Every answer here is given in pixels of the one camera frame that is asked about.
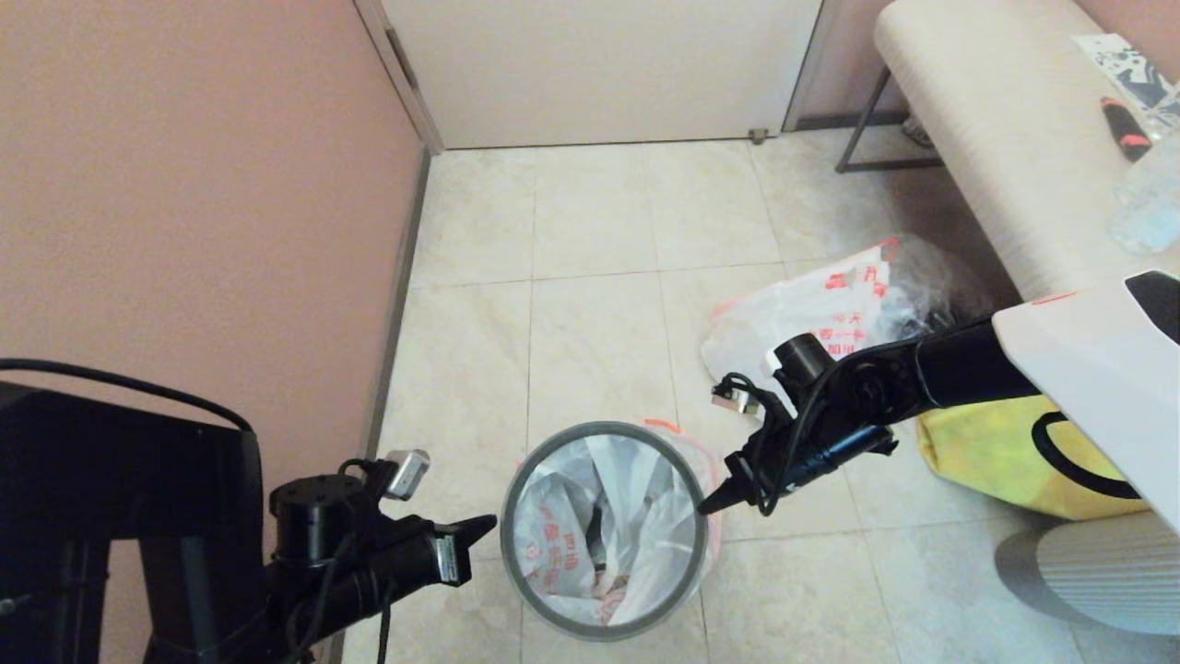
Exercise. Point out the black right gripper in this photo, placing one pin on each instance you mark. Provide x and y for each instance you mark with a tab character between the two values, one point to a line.
802	456

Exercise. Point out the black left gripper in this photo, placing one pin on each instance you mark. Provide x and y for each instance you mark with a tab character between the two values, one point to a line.
387	572

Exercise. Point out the white plastic bag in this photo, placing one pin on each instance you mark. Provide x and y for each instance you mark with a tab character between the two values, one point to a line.
590	526

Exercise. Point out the used trash bag red print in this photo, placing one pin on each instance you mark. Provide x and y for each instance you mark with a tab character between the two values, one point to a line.
802	314

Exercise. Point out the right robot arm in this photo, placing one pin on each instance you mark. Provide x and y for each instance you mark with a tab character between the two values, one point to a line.
1014	369

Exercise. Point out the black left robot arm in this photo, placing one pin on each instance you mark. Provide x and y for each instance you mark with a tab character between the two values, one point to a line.
120	516

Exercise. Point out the grey ribbed robot base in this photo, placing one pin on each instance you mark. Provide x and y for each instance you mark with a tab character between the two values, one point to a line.
1106	581

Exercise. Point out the yellow tote bag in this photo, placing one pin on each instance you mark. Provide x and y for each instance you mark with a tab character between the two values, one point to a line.
986	452

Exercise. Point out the clear bag with dark items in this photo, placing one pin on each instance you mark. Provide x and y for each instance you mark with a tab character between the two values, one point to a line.
931	286

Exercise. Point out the grey patterned shoe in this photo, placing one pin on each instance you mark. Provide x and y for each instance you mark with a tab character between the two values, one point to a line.
915	132

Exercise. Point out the white door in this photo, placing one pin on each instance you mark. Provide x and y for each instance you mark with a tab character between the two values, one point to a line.
599	74

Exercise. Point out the light wood-grain bench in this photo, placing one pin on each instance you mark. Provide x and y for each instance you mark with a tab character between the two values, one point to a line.
996	120

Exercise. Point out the clear plastic bottle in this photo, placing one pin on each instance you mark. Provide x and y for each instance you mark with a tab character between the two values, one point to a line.
1148	212

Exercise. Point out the black orange tool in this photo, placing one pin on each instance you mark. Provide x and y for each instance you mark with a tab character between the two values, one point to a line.
1126	129

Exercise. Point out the black white printed paper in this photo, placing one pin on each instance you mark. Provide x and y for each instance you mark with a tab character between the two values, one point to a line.
1120	63

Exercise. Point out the left wrist camera unit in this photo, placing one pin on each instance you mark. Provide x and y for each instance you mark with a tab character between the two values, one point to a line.
323	516

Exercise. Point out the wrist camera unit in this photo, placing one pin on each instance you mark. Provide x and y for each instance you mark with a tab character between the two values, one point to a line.
793	364
323	516

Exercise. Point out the right wrist camera unit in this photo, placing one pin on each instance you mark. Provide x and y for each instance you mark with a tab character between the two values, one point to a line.
793	364

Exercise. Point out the dark wall baseboard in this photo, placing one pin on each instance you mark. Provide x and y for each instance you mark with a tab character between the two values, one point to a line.
830	121
406	277

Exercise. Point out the black metal bench frame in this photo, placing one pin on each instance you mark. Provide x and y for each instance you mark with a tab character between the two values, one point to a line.
885	165

